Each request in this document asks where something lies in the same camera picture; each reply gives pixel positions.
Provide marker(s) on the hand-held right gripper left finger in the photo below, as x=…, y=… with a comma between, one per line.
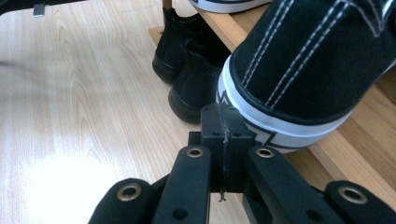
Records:
x=214, y=130

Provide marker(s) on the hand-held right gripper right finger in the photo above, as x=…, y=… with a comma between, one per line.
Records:
x=238, y=133

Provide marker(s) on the black white canvas sneaker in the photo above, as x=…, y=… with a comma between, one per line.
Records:
x=311, y=62
x=224, y=6

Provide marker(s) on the wooden shoe rack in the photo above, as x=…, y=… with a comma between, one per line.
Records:
x=358, y=149

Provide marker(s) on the grey tape piece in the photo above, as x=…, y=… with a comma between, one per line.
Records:
x=39, y=10

